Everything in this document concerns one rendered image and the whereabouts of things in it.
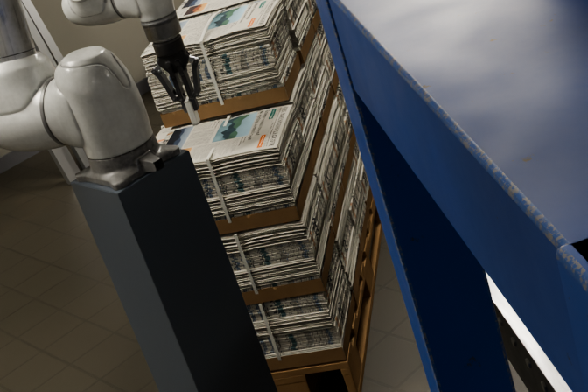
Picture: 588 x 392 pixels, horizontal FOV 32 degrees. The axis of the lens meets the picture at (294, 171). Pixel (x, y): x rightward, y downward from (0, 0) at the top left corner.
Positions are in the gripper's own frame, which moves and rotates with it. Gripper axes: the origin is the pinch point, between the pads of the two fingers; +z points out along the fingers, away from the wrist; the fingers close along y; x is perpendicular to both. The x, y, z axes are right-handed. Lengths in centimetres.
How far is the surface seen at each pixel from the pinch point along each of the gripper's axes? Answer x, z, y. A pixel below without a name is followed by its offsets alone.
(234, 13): -47.4, -10.0, -5.0
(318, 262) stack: -1, 51, -19
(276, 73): -26.2, 4.0, -17.3
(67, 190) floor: -202, 96, 151
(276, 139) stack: -2.0, 13.3, -18.2
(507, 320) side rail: 91, 16, -73
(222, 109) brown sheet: -26.3, 10.7, 1.0
